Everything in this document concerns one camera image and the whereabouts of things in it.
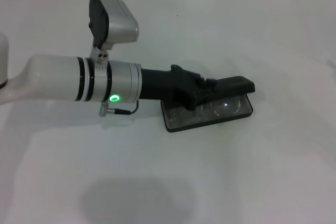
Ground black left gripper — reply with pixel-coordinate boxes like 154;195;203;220
139;63;218;111

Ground clear white glasses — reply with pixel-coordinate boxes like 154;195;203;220
167;97;242;125

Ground black glasses case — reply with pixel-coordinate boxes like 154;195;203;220
160;75;256;133

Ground small silver wrist connector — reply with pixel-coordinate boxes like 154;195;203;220
94;51;109;70

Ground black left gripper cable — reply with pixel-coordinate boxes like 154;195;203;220
98;100;140;117

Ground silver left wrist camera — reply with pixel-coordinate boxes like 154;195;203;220
88;0;140;51

